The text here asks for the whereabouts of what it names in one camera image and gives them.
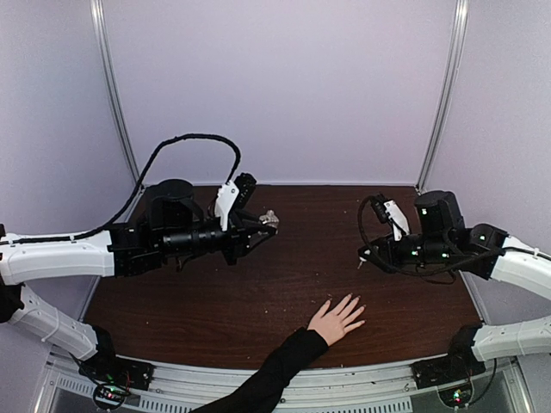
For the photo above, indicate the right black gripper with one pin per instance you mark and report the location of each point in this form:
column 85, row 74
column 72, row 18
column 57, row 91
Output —
column 386, row 251

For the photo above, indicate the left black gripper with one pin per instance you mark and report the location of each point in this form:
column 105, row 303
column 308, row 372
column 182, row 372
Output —
column 238, row 232

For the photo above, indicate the glitter nail polish bottle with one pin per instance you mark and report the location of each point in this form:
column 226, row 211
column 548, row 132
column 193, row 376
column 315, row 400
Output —
column 269, row 221

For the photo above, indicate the black sleeved forearm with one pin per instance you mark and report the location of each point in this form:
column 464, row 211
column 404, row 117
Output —
column 262, row 391

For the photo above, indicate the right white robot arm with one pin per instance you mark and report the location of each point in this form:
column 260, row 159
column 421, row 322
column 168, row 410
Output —
column 446, row 245

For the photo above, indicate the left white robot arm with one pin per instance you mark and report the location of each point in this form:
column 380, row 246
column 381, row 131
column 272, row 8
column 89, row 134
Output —
column 171, row 226

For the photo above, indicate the person's bare hand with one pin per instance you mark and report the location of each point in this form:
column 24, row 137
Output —
column 332, row 325

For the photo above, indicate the right round circuit board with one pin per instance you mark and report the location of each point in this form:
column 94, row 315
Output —
column 456, row 396

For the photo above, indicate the round circuit board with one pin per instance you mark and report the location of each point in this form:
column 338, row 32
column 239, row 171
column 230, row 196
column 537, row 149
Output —
column 109, row 396
column 456, row 396

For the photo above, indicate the left round circuit board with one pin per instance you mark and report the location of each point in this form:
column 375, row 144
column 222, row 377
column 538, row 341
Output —
column 109, row 396

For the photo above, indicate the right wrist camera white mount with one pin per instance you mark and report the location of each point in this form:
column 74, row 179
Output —
column 388, row 212

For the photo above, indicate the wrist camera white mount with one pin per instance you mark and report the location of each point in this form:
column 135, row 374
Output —
column 226, row 196
column 388, row 212

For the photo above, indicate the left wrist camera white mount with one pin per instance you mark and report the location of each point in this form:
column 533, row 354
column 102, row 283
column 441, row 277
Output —
column 226, row 196

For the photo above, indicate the aluminium front rail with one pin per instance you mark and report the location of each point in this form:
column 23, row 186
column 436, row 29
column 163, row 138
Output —
column 381, row 388

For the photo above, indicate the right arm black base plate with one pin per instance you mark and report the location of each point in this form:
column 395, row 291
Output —
column 444, row 370

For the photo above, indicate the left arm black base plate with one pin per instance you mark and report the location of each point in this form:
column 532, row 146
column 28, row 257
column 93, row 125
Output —
column 125, row 373

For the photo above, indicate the right aluminium frame post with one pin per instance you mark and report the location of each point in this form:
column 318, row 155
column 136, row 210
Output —
column 456, row 47

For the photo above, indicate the aluminium frame post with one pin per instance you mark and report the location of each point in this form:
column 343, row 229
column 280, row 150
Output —
column 114, row 100
column 456, row 47

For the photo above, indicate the left aluminium frame post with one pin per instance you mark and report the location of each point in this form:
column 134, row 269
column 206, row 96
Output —
column 114, row 100

